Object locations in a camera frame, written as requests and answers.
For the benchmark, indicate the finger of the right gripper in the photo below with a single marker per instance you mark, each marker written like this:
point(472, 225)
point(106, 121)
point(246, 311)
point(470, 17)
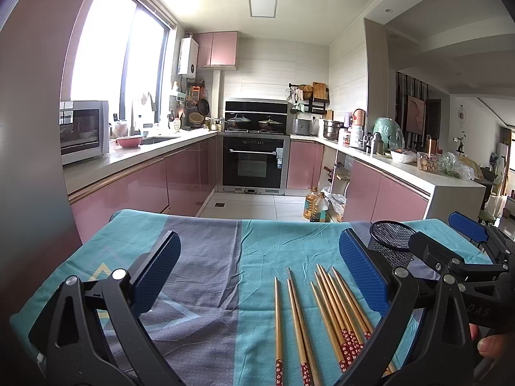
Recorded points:
point(477, 232)
point(446, 262)

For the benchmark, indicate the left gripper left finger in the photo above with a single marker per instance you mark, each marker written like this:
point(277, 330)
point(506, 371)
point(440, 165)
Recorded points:
point(69, 335)

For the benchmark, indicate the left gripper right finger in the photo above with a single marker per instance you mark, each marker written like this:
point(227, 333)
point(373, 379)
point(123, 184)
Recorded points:
point(441, 353)

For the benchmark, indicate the right hand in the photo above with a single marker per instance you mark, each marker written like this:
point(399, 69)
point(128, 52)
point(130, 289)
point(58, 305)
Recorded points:
point(491, 346)

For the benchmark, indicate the black mesh utensil holder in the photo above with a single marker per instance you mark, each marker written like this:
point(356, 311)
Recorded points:
point(390, 238)

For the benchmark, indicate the green oil bottle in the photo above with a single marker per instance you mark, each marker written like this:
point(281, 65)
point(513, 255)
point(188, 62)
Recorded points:
point(320, 209)

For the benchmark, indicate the yellow oil bottle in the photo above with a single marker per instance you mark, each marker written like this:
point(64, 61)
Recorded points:
point(309, 202)

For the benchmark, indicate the teal grey tablecloth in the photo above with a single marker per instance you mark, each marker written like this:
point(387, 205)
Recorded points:
point(213, 321)

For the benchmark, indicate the steel stock pot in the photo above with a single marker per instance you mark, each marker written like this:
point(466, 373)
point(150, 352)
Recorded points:
point(331, 129)

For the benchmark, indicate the red bowl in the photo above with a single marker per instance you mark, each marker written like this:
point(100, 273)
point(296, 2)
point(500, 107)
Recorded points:
point(129, 142)

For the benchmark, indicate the silver microwave oven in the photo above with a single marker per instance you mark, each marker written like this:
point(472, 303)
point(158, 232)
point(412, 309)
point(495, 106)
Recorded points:
point(83, 130)

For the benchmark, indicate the black built-in oven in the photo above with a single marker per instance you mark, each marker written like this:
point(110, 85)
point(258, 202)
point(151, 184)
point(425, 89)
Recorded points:
point(255, 163)

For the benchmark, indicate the black range hood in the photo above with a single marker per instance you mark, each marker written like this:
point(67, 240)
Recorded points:
point(250, 116)

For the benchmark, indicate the white water heater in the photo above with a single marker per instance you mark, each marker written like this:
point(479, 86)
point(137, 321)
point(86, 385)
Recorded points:
point(187, 61)

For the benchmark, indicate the pink upper cabinet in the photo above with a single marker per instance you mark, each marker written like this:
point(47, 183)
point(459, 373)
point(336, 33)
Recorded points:
point(218, 50)

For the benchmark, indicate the wall spice rack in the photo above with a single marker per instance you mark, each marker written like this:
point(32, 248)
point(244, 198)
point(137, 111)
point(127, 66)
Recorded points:
point(314, 98)

